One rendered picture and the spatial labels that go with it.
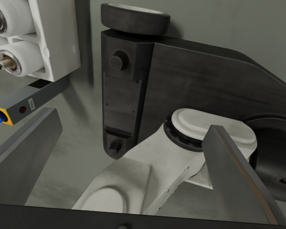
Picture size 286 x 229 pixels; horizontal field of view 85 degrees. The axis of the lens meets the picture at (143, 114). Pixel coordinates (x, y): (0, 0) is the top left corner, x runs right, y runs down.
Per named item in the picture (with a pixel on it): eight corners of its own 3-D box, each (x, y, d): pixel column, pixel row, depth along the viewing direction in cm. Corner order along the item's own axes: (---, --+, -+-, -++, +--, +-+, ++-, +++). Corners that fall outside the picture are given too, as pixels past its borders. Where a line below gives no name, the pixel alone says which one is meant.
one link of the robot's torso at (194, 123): (249, 117, 43) (268, 154, 32) (217, 161, 55) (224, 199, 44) (175, 99, 45) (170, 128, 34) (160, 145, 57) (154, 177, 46)
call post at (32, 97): (66, 74, 75) (6, 109, 51) (68, 87, 79) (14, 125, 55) (53, 71, 76) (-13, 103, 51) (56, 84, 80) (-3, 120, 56)
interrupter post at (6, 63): (16, 65, 47) (6, 68, 45) (11, 67, 48) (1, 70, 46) (10, 57, 46) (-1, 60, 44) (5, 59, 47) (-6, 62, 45)
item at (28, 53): (67, 58, 62) (31, 74, 48) (50, 63, 66) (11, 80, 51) (53, 32, 57) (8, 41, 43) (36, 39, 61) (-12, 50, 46)
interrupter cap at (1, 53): (27, 71, 48) (25, 72, 47) (12, 76, 51) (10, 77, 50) (9, 46, 44) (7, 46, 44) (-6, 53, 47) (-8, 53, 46)
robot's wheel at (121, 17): (174, 13, 51) (166, 17, 35) (170, 30, 54) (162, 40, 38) (116, 2, 53) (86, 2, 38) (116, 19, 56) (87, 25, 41)
